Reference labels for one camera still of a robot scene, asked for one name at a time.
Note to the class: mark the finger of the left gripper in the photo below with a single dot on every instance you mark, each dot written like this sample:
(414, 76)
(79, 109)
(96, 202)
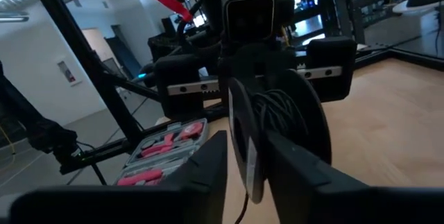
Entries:
(178, 68)
(333, 54)

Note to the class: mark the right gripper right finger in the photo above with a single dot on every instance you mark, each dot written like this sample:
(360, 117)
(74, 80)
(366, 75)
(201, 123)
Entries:
(329, 203)

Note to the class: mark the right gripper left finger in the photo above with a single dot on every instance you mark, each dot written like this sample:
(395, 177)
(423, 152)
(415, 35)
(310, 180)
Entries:
(173, 206)

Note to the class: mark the grey tool kit case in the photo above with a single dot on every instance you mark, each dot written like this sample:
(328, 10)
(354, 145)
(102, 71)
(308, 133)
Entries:
(166, 163)

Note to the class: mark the red tape measure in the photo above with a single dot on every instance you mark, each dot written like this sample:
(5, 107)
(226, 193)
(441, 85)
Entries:
(190, 130)

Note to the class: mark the red tape strip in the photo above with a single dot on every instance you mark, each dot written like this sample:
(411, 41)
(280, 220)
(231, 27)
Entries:
(171, 3)

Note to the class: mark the black desk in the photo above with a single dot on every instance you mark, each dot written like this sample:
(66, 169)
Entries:
(41, 127)

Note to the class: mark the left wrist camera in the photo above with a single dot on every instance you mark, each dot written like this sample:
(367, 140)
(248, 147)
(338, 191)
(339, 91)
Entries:
(248, 16)

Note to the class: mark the black aluminium rig frame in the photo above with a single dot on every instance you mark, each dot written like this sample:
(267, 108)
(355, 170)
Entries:
(86, 61)

